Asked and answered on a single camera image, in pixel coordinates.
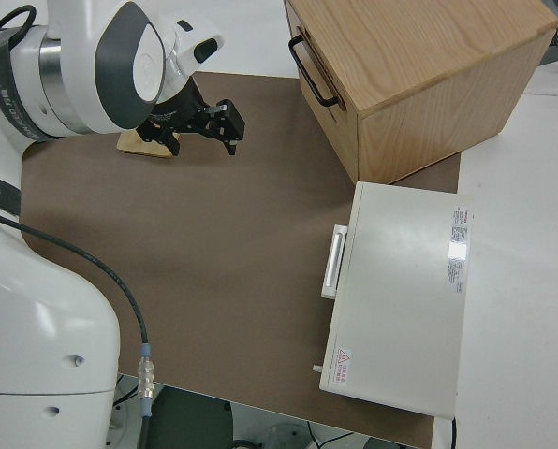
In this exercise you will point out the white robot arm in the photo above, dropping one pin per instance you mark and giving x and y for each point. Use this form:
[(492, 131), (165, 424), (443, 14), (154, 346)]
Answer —
[(40, 304)]

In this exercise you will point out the wooden mug stand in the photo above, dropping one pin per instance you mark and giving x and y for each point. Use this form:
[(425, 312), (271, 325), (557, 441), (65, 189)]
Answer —
[(134, 145)]

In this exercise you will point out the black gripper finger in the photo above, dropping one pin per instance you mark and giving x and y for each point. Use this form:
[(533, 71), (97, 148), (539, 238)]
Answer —
[(232, 124), (169, 138)]

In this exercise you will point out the wooden drawer box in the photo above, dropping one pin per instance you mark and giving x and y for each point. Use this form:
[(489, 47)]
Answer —
[(424, 70)]

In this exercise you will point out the white toaster oven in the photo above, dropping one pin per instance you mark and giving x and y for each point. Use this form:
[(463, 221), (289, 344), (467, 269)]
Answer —
[(400, 299)]

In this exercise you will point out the brown table mat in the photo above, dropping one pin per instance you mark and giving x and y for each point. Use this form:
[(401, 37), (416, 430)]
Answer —
[(213, 257)]

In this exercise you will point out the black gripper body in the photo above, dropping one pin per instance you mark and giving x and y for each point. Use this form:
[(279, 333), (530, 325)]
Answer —
[(180, 114)]

